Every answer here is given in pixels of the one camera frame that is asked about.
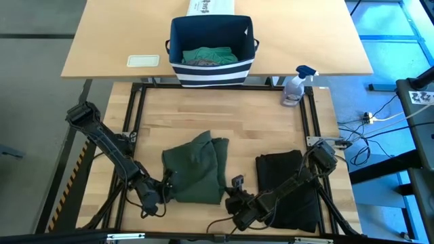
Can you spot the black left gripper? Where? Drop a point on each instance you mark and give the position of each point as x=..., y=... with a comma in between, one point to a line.
x=149, y=196

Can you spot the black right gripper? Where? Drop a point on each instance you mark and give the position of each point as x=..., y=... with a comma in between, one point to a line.
x=240, y=201

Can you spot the dark green garment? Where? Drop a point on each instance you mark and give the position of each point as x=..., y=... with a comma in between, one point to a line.
x=196, y=169

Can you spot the black T-shirt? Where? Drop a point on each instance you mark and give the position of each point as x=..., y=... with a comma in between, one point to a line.
x=285, y=169

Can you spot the navy white striped fabric bin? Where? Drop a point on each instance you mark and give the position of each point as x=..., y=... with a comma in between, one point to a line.
x=210, y=76

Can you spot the grey patterned garment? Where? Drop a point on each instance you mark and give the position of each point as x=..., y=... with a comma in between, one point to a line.
x=201, y=63

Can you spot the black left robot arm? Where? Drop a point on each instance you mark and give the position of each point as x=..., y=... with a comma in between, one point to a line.
x=105, y=142

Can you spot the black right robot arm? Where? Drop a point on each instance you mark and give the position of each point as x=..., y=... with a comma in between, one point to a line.
x=295, y=183

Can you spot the yellow black hazard strip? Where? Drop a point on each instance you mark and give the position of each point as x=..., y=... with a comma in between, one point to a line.
x=68, y=189

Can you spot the spray bottle with blue head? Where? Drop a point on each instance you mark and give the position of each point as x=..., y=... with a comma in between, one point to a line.
x=293, y=93

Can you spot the white rectangular desk plate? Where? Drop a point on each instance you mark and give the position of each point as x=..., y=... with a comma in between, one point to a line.
x=143, y=61

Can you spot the bright green garment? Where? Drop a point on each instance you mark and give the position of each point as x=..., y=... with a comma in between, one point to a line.
x=217, y=54

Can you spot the white yellow power plug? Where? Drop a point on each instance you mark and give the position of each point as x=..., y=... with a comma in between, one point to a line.
x=369, y=118

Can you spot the light wooden desk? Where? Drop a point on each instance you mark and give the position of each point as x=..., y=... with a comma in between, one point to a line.
x=118, y=27

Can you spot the black cart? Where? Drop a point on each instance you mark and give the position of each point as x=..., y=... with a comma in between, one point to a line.
x=420, y=142

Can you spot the white printed tag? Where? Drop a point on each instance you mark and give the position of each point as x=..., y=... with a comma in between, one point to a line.
x=422, y=97

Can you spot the table-level camera box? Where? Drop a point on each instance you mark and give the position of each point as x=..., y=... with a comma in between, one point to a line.
x=219, y=238

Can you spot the silver metal bracket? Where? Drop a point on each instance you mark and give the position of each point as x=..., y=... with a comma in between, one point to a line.
x=125, y=236
x=313, y=240

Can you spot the black aluminium table frame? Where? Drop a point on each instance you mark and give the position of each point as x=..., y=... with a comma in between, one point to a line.
x=162, y=86

